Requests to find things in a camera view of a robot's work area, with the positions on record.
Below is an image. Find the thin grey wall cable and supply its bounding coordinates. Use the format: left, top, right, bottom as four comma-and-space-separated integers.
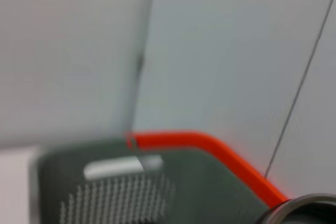
264, 0, 336, 180

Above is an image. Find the grey perforated plastic storage bin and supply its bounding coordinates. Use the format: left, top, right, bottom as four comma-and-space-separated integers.
31, 129, 292, 224

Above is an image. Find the glass teacup with black base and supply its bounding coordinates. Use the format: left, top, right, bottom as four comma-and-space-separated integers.
256, 194, 336, 224

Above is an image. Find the orange bin handle clip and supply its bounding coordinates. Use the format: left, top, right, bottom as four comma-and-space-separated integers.
125, 130, 289, 209

